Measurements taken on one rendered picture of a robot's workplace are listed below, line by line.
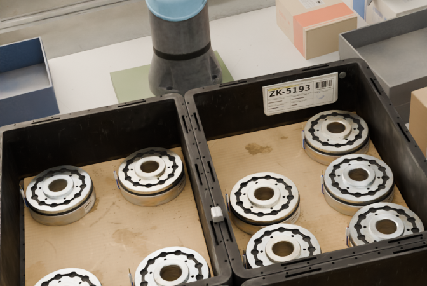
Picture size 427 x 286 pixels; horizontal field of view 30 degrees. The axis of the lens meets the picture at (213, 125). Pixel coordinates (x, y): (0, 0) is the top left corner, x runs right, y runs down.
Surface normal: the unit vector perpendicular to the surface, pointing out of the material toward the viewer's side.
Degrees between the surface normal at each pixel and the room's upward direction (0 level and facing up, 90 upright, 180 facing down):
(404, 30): 90
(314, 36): 90
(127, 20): 0
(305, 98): 90
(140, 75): 4
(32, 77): 0
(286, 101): 90
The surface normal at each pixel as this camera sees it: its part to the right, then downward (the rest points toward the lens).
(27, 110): 0.29, 0.59
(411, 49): -0.10, -0.77
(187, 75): 0.15, 0.29
